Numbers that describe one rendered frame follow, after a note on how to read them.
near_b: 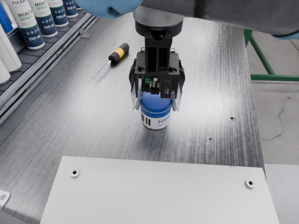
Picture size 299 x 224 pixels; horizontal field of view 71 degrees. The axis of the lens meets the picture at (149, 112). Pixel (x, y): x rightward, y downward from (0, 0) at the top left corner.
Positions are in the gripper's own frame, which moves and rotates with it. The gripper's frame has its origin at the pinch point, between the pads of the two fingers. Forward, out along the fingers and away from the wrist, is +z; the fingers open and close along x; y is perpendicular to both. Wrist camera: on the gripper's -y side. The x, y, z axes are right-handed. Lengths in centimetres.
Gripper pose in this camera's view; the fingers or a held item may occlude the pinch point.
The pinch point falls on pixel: (155, 104)
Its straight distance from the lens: 47.2
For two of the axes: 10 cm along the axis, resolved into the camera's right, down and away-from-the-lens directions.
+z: 0.0, 6.8, 7.3
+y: -0.5, 7.3, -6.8
